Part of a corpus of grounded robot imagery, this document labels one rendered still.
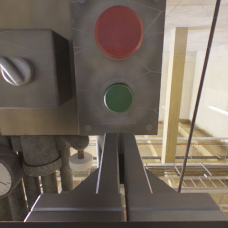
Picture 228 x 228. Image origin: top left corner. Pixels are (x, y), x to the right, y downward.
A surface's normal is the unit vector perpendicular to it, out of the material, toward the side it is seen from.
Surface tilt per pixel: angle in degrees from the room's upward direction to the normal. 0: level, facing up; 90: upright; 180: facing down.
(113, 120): 90
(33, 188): 90
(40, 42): 90
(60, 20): 90
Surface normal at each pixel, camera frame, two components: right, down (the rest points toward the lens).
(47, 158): 0.63, 0.20
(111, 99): 0.00, 0.26
